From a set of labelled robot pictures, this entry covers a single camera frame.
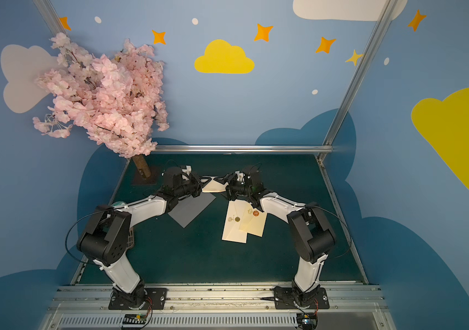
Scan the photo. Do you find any aluminium right corner post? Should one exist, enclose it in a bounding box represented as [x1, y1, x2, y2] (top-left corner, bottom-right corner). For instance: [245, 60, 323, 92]
[317, 0, 399, 165]

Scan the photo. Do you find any aluminium back frame rail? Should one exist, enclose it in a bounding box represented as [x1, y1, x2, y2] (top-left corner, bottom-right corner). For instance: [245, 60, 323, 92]
[154, 144, 333, 154]

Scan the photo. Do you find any cream envelope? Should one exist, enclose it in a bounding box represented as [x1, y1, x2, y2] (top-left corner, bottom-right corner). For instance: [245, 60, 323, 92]
[239, 206, 267, 237]

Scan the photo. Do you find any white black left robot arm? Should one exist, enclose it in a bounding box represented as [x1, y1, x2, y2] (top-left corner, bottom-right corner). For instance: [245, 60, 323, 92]
[76, 166, 204, 310]

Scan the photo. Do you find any aluminium corner post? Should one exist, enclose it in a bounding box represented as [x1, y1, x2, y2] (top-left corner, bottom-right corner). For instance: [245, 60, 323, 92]
[32, 0, 67, 36]
[317, 0, 399, 165]

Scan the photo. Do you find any right green circuit board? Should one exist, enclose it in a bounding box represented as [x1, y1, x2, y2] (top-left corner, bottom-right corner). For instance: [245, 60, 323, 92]
[296, 313, 318, 330]

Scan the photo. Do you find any pink cherry blossom tree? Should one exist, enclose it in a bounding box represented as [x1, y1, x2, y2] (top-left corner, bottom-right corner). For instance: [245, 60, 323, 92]
[32, 33, 169, 158]

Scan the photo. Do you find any cream paper sheet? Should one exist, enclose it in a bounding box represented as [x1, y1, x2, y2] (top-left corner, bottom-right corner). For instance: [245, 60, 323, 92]
[200, 176, 228, 193]

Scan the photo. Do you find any aluminium left corner post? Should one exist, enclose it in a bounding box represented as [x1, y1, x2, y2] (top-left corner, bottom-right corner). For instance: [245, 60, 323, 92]
[32, 0, 67, 36]

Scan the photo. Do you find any grey envelope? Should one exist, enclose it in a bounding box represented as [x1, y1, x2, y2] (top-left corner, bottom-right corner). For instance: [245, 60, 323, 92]
[169, 193, 215, 228]

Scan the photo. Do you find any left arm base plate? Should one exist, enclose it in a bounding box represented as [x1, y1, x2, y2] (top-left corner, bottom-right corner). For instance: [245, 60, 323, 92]
[108, 287, 168, 311]

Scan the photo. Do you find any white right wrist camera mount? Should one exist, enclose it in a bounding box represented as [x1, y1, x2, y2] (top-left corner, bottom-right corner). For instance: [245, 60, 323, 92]
[236, 171, 245, 182]

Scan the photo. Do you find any brown plastic scoop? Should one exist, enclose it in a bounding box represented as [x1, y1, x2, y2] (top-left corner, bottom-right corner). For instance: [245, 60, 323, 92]
[127, 228, 135, 250]

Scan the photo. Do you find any brown artificial tree trunk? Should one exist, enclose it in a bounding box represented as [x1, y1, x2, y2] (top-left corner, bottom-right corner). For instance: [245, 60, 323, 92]
[131, 155, 151, 180]

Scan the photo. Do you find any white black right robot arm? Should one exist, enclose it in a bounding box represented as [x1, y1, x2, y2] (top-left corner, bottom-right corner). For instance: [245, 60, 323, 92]
[217, 166, 337, 309]

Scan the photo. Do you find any green circuit board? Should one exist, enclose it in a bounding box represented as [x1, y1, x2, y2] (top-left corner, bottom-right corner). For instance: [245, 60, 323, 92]
[296, 313, 318, 330]
[120, 313, 151, 329]

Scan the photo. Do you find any dark metal tree base plate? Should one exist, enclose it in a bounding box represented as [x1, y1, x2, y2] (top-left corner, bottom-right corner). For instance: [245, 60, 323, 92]
[131, 164, 162, 186]

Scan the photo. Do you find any white envelope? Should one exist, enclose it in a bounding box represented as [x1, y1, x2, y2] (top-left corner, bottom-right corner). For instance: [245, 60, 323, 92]
[222, 199, 250, 243]

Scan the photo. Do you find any left green circuit board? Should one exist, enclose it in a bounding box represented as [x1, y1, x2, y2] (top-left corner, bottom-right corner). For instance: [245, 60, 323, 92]
[120, 313, 151, 329]

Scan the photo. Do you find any aluminium front rail platform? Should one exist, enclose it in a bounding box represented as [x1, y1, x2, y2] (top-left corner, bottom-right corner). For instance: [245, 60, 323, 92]
[40, 281, 396, 329]

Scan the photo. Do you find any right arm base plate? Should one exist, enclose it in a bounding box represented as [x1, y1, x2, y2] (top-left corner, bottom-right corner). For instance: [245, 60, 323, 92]
[272, 286, 330, 310]

